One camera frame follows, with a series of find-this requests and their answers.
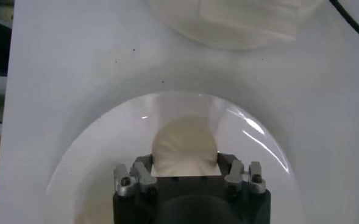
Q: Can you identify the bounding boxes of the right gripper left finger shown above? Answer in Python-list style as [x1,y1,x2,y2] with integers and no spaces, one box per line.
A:
[113,153,158,197]

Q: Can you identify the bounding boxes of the white electric cooker base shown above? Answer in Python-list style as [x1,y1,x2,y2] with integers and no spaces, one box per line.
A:
[147,0,323,51]

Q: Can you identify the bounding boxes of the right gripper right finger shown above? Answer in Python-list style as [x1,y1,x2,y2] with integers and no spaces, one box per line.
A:
[217,152,267,195]

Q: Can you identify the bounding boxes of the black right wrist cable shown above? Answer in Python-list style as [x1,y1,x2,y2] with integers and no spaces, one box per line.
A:
[329,0,359,46]

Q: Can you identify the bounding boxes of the white steamed baozi bun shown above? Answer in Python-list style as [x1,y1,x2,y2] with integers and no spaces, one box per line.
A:
[151,117,219,177]

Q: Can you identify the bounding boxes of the white round plate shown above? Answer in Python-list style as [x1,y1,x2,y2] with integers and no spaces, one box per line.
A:
[43,91,305,224]

